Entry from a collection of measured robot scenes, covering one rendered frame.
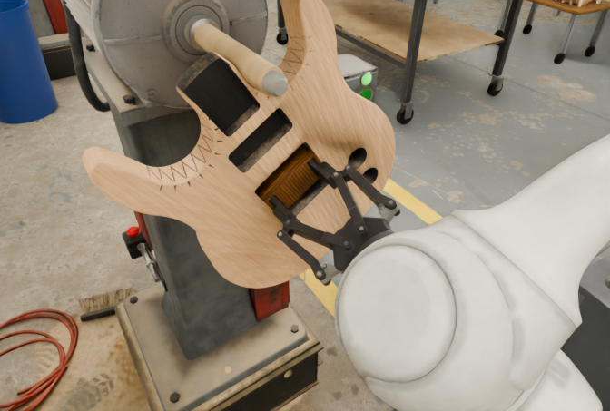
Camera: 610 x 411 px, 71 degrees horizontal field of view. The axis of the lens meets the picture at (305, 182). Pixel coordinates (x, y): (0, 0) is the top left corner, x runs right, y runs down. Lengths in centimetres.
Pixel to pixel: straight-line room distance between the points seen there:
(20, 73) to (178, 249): 248
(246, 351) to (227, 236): 78
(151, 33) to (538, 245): 53
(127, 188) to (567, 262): 42
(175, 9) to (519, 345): 54
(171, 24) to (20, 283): 174
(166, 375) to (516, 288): 118
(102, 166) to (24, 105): 298
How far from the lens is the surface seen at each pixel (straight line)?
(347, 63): 88
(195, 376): 134
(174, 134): 89
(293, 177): 61
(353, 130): 64
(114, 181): 50
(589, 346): 122
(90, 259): 218
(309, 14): 53
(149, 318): 148
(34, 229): 248
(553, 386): 41
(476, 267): 25
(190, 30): 62
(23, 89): 341
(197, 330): 129
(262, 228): 63
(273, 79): 46
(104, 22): 64
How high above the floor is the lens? 144
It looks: 37 degrees down
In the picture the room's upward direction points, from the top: straight up
